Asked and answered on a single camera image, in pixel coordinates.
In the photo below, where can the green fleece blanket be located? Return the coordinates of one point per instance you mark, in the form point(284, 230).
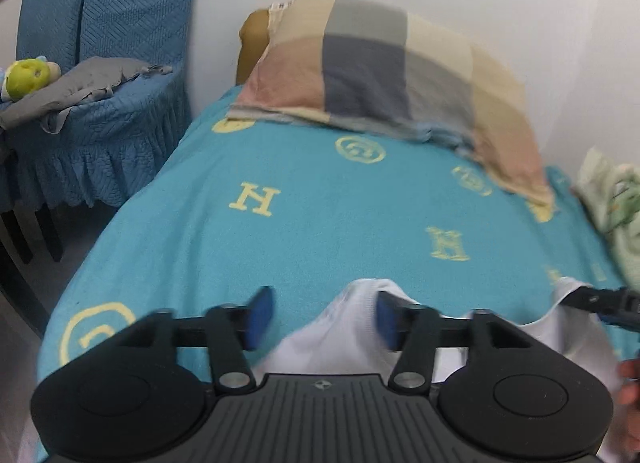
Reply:
point(610, 193)

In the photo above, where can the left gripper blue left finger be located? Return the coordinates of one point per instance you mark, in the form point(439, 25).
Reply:
point(230, 332)

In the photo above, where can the teal patterned bed sheet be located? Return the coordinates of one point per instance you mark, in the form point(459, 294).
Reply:
point(124, 370)

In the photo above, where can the white t-shirt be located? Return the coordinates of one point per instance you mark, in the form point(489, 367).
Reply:
point(500, 392)

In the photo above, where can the person's right hand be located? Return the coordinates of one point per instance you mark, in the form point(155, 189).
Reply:
point(629, 397)

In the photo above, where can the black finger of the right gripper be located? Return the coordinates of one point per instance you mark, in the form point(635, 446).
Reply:
point(619, 307)

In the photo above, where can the blue covered chair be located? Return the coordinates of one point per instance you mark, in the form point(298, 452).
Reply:
point(106, 126)

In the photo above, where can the checkered pillow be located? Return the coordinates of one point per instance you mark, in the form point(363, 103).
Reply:
point(370, 68)

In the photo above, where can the green plush toy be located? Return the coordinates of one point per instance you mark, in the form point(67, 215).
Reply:
point(25, 76)

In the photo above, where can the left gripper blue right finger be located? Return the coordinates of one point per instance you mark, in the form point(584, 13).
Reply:
point(412, 330)

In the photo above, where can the grey cloth on chair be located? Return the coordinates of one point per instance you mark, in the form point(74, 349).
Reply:
point(93, 79)

